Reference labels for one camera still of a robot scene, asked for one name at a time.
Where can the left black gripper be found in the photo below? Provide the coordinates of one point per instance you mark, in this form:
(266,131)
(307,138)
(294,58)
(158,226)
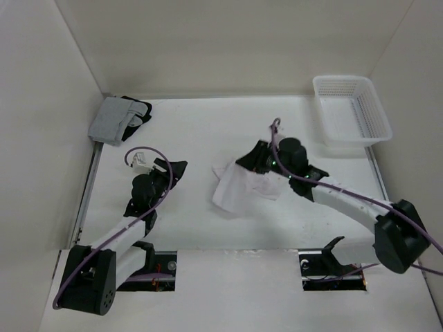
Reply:
(178,168)

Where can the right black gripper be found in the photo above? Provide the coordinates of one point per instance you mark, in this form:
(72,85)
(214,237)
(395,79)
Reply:
(254,160)

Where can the white tank top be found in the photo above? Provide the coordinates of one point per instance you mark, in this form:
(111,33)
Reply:
(237,186)

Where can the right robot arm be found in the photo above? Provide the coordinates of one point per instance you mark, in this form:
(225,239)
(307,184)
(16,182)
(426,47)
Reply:
(398,232)

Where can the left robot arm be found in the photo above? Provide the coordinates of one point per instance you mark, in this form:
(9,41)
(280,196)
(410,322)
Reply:
(94,272)

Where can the folded grey tank top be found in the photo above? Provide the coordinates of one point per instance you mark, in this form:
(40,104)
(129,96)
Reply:
(111,121)

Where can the white plastic basket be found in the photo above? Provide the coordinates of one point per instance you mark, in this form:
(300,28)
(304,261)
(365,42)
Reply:
(350,112)

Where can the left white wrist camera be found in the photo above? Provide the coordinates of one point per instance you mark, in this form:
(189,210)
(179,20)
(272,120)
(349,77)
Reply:
(139,164)

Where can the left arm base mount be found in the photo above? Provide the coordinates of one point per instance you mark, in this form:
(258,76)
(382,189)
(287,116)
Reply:
(157,275)

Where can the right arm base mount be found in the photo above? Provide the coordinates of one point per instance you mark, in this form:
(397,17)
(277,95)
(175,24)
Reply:
(321,271)

